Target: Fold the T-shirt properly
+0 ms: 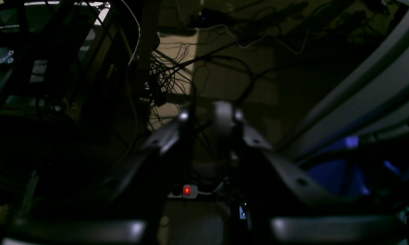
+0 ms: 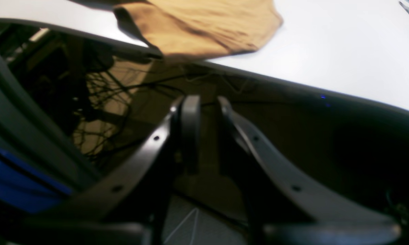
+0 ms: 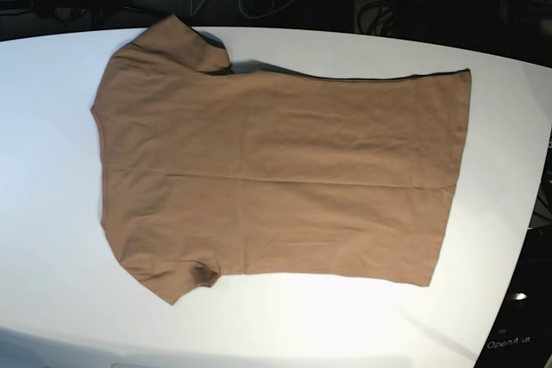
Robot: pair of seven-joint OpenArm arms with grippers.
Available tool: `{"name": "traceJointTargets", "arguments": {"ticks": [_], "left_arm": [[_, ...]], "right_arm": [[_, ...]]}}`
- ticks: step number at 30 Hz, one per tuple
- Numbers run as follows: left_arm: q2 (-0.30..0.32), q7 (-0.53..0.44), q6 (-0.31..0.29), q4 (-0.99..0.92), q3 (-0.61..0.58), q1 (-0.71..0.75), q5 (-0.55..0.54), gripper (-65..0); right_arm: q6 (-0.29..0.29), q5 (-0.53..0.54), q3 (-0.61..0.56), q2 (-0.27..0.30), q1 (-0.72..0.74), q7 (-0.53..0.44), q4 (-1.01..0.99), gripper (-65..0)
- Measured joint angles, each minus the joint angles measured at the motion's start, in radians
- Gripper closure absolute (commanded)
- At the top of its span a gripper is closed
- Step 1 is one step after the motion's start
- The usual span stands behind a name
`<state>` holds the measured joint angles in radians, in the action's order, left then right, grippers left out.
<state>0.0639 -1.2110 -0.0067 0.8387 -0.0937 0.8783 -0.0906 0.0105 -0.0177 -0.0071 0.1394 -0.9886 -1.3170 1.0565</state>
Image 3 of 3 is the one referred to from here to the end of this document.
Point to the brown T-shirt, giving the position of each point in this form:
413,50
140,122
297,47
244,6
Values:
209,173

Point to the black OpenArm base plate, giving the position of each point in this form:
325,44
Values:
521,333

